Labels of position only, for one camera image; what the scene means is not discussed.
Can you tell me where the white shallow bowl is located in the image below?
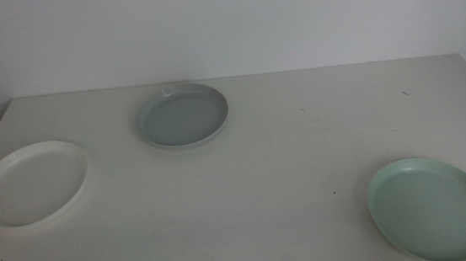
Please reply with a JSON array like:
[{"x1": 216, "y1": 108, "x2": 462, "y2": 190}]
[{"x1": 0, "y1": 136, "x2": 94, "y2": 231}]

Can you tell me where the grey shallow bowl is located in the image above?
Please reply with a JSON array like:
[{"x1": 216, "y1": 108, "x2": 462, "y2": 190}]
[{"x1": 132, "y1": 79, "x2": 233, "y2": 152}]

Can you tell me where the pale green shallow bowl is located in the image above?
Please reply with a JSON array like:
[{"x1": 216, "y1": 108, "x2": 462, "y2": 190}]
[{"x1": 363, "y1": 152, "x2": 466, "y2": 261}]

